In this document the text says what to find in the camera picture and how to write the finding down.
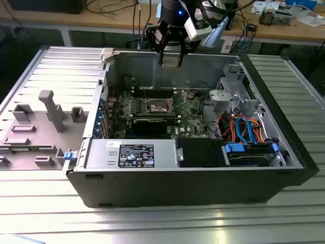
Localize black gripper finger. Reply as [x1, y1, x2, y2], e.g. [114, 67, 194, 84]
[145, 21, 170, 66]
[175, 24, 200, 67]

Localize silver CPU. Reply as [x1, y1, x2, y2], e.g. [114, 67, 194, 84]
[162, 56, 182, 69]

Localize metal socket cover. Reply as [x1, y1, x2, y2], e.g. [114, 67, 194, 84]
[172, 90, 189, 103]

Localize CPU socket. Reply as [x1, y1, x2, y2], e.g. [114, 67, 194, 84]
[143, 98, 176, 115]

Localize beige case latch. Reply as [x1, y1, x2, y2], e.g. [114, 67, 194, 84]
[100, 48, 115, 64]

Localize black upright box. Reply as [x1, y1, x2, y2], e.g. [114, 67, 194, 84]
[226, 10, 237, 31]

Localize silver metal drive cage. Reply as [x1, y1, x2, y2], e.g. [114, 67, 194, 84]
[209, 63, 270, 120]

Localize green motherboard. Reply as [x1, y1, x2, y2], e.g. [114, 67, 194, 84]
[105, 87, 216, 139]

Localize black RAM stick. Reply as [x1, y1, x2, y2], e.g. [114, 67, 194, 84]
[132, 112, 180, 120]

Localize wooden desk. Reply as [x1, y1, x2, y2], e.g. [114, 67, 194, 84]
[0, 0, 325, 48]

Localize copper coil transformer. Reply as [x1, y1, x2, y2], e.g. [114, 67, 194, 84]
[258, 7, 274, 26]

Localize grey electronic device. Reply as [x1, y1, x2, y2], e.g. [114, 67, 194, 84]
[274, 10, 292, 26]

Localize black plastic shroud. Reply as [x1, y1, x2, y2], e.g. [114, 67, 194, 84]
[176, 138, 226, 169]

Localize blue disk carrier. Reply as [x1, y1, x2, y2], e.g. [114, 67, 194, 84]
[224, 142, 280, 161]

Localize black box on desk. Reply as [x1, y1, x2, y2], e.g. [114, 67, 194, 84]
[7, 0, 83, 15]

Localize silver power supply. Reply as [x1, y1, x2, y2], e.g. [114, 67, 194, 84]
[86, 139, 178, 170]

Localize hard disk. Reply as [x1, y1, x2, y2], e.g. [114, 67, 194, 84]
[226, 151, 270, 167]

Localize black PC case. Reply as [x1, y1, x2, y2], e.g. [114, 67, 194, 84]
[62, 47, 320, 209]

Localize grey parts rack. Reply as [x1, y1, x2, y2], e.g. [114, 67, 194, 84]
[0, 89, 90, 171]

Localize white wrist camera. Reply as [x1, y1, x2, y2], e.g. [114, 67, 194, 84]
[183, 16, 213, 42]

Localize blue cable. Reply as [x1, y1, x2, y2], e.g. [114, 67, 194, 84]
[243, 22, 251, 54]

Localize black wire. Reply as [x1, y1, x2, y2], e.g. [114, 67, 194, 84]
[201, 96, 223, 139]

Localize blue wire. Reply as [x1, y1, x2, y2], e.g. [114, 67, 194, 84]
[235, 115, 257, 145]

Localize orange wire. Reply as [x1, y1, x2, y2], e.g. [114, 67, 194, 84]
[227, 116, 267, 143]

